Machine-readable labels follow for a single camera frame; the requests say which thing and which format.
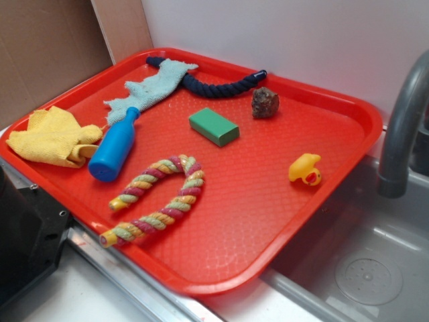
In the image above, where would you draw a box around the navy blue rope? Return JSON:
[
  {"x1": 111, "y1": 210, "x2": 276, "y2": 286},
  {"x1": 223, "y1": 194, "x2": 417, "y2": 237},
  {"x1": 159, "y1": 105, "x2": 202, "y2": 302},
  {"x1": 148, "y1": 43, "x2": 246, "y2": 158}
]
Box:
[{"x1": 145, "y1": 56, "x2": 268, "y2": 99}]

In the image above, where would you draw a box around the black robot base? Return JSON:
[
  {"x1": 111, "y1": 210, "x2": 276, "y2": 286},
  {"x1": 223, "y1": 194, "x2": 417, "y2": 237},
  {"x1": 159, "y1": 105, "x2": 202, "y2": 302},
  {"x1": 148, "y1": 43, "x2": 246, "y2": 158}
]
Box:
[{"x1": 1, "y1": 170, "x2": 72, "y2": 308}]

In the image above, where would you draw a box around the multicolour twisted rope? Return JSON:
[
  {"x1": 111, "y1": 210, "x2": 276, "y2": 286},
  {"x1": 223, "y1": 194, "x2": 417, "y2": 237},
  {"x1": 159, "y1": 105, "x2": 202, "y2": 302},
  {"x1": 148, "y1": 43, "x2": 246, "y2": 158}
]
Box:
[{"x1": 99, "y1": 154, "x2": 206, "y2": 249}]

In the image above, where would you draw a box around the light blue cloth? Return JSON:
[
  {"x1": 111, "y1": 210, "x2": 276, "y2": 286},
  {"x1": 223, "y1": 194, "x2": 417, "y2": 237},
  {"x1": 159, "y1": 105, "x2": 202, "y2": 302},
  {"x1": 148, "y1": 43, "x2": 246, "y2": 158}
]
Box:
[{"x1": 105, "y1": 58, "x2": 198, "y2": 126}]

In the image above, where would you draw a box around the brown rock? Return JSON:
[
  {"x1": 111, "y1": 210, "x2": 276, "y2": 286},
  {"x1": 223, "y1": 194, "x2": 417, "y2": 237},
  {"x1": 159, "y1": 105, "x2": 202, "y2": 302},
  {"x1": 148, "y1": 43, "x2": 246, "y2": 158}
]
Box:
[{"x1": 251, "y1": 87, "x2": 280, "y2": 119}]

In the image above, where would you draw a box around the brown cardboard panel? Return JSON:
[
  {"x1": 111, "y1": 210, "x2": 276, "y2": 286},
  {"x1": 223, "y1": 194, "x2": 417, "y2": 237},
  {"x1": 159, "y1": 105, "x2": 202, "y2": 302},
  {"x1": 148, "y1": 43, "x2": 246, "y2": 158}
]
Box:
[{"x1": 1, "y1": 1, "x2": 153, "y2": 129}]

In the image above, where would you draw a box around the green rectangular block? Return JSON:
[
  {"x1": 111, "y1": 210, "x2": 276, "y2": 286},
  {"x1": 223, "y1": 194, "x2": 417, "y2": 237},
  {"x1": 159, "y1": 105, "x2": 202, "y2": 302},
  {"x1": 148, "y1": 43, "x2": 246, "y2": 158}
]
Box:
[{"x1": 188, "y1": 107, "x2": 240, "y2": 147}]

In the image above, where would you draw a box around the blue plastic bottle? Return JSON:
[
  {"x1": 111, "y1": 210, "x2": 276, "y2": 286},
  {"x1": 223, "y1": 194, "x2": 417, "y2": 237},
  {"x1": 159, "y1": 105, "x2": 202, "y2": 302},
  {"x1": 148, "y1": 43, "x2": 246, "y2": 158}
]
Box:
[{"x1": 88, "y1": 107, "x2": 140, "y2": 182}]

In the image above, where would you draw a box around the red plastic tray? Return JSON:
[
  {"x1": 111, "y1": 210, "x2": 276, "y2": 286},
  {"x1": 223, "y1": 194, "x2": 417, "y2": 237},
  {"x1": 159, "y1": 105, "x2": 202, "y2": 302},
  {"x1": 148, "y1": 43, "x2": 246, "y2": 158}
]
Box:
[{"x1": 0, "y1": 48, "x2": 384, "y2": 297}]

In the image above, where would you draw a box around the yellow cloth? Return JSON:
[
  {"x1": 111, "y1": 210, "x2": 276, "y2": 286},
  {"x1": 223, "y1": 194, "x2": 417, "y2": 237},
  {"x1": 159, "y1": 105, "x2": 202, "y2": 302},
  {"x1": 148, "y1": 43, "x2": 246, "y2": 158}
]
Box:
[{"x1": 6, "y1": 106, "x2": 103, "y2": 168}]

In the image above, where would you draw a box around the grey toy sink basin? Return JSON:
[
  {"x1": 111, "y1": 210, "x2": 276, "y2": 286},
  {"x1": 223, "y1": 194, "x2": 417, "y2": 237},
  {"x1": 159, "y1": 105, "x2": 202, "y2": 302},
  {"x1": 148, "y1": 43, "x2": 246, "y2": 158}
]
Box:
[{"x1": 262, "y1": 157, "x2": 428, "y2": 321}]

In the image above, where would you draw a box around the yellow rubber duck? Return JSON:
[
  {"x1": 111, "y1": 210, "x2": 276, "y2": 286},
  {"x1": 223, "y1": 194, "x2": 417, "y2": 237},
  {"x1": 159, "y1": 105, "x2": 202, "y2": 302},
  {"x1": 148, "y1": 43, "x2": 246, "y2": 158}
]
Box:
[{"x1": 288, "y1": 153, "x2": 322, "y2": 186}]

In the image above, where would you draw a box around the grey toy faucet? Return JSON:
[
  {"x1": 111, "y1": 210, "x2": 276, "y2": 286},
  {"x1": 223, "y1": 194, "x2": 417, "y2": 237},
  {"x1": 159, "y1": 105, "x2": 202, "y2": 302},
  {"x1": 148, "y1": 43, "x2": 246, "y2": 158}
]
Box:
[{"x1": 377, "y1": 51, "x2": 428, "y2": 198}]

